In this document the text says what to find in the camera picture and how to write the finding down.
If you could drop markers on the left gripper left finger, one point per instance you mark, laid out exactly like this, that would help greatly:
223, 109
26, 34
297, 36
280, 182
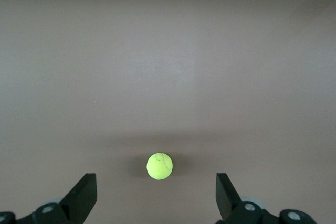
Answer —
78, 200

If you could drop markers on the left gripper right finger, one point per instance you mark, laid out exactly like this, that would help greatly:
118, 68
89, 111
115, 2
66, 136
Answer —
228, 203

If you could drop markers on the yellow-green tennis ball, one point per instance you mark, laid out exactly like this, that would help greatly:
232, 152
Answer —
159, 166

